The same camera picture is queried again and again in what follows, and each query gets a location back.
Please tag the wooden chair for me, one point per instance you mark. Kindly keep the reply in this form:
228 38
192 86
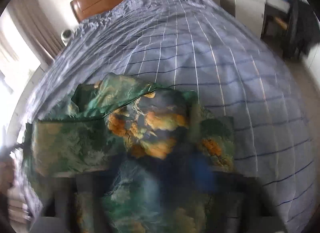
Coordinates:
274 19

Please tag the black jacket on chair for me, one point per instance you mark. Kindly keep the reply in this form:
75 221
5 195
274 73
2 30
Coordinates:
302 31

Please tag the blue checked bed duvet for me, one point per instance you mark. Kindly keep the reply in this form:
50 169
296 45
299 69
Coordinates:
196 45

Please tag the white desk with drawers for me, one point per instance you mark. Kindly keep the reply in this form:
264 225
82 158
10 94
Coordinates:
253 13

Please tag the beige curtain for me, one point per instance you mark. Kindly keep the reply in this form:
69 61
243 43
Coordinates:
35 29

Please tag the person's hand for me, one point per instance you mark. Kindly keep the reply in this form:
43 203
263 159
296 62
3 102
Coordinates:
7 175

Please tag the green patterned padded jacket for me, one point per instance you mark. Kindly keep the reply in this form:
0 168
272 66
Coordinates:
127 143

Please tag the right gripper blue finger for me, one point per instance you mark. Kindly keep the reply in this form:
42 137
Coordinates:
202 176

